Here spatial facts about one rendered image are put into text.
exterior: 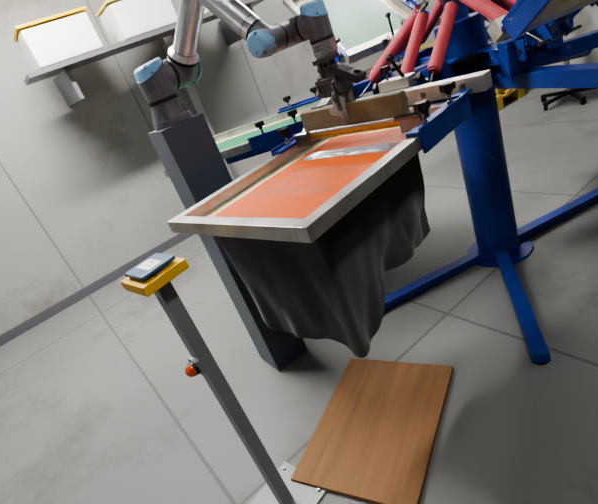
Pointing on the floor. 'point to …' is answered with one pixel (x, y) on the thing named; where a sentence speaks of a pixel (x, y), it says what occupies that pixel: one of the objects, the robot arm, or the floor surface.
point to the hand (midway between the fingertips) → (351, 117)
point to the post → (280, 490)
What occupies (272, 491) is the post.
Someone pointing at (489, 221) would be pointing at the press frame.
